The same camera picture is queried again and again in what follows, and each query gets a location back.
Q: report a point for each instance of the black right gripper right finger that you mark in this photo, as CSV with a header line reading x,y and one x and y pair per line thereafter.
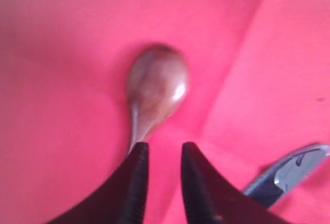
x,y
209,198

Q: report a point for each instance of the brown wooden spoon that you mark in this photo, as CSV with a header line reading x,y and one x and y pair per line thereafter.
x,y
157,85

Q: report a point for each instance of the silver table knife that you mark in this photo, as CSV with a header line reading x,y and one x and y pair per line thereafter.
x,y
286,174

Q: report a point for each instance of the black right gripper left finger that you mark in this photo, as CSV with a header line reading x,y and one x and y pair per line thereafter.
x,y
122,197

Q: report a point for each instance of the red table cloth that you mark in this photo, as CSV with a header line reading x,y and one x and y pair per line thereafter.
x,y
259,88

